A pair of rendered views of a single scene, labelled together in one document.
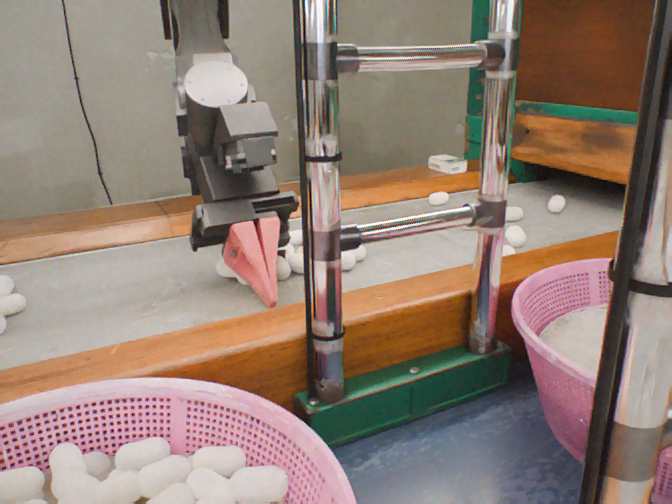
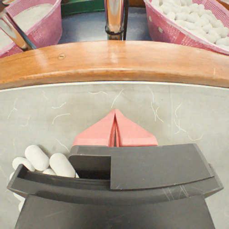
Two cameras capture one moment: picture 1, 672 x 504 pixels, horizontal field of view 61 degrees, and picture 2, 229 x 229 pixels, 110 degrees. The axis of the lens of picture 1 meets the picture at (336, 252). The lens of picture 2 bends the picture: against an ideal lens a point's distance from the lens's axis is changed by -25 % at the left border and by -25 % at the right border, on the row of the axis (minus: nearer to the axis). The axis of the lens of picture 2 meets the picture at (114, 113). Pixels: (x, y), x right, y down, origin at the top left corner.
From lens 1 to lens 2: 0.52 m
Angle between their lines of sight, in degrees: 80
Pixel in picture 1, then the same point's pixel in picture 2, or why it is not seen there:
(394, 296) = (54, 54)
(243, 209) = (134, 169)
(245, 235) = (137, 130)
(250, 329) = (151, 52)
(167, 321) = (185, 129)
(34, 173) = not seen: outside the picture
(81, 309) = (221, 170)
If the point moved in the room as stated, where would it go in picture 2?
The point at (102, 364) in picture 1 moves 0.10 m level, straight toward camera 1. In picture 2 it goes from (215, 62) to (196, 21)
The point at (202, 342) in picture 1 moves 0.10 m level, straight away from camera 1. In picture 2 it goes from (177, 53) to (176, 127)
